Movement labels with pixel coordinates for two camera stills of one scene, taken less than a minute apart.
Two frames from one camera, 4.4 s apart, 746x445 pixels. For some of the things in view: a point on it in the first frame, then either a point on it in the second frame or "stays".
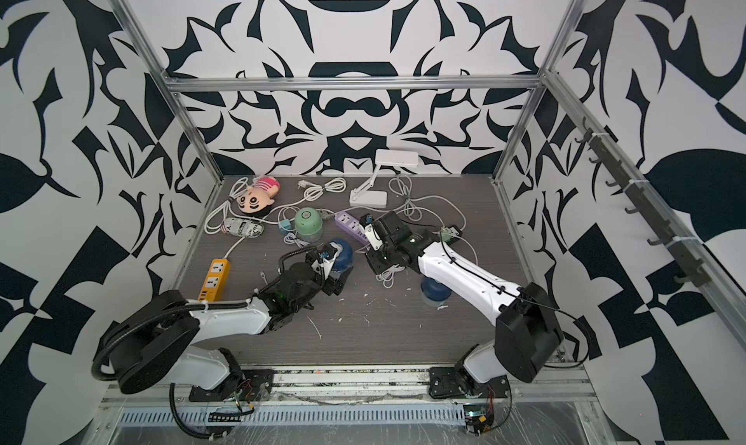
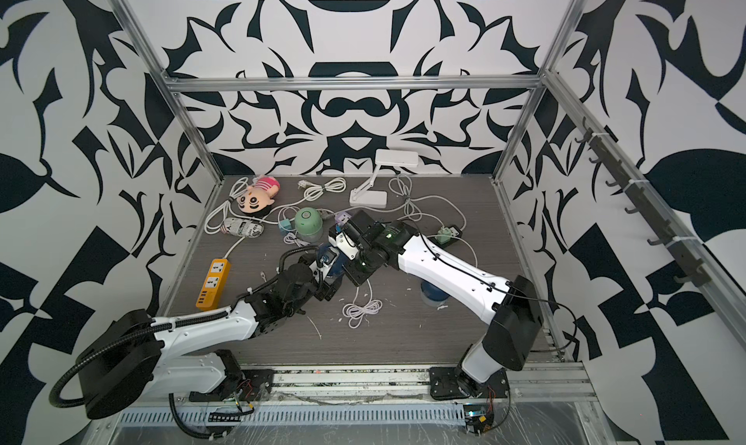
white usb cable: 389,275 to 356,313
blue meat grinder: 434,292 stays
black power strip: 457,233 stays
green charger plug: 447,234 stays
